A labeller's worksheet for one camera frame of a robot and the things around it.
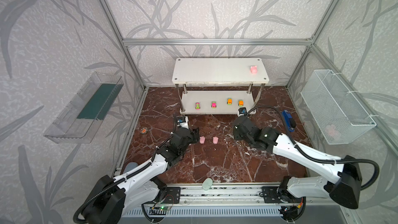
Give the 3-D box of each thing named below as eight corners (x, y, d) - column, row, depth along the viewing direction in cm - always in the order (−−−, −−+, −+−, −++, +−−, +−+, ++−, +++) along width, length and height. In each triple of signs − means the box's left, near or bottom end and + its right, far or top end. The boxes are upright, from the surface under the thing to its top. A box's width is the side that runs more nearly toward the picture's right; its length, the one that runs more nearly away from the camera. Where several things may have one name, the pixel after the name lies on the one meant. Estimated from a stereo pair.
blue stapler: (287, 131, 98) (291, 127, 94) (281, 114, 107) (284, 109, 103) (294, 131, 98) (297, 127, 94) (287, 114, 107) (290, 109, 103)
